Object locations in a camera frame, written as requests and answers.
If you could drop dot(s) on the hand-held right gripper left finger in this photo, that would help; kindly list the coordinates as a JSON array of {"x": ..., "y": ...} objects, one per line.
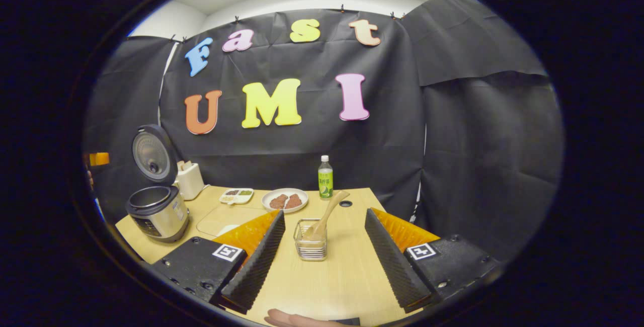
[{"x": 261, "y": 261}]

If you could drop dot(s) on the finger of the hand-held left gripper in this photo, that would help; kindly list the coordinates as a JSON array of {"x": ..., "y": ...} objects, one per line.
[{"x": 99, "y": 159}]

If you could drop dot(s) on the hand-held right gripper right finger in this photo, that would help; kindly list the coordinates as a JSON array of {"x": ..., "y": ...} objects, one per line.
[{"x": 392, "y": 266}]

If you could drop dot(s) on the clear container of rice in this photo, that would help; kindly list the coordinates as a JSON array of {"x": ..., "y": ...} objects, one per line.
[{"x": 227, "y": 230}]

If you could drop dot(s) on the clear metal chopstick holder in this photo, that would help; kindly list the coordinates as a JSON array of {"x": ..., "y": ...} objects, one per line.
[{"x": 309, "y": 252}]

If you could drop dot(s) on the black silver rice cooker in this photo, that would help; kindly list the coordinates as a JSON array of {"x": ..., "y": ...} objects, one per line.
[{"x": 158, "y": 216}]

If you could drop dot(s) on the wooden spoon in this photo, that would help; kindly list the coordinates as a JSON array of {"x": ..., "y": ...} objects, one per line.
[{"x": 332, "y": 209}]

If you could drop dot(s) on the white round plate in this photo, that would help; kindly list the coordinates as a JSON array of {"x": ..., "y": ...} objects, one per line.
[{"x": 284, "y": 211}]

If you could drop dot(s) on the brown meat piece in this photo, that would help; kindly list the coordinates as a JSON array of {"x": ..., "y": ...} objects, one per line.
[
  {"x": 294, "y": 201},
  {"x": 278, "y": 201}
]

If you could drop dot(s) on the white divided condiment dish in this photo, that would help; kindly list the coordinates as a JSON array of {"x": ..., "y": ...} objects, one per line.
[{"x": 236, "y": 196}]

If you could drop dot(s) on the white toaster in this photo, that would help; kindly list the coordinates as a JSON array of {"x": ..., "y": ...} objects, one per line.
[{"x": 191, "y": 183}]

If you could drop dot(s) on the green tea bottle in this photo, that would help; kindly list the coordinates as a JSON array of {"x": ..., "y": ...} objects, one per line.
[{"x": 325, "y": 183}]

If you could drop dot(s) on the black backdrop cloth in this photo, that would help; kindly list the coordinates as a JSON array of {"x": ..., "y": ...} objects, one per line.
[{"x": 302, "y": 151}]

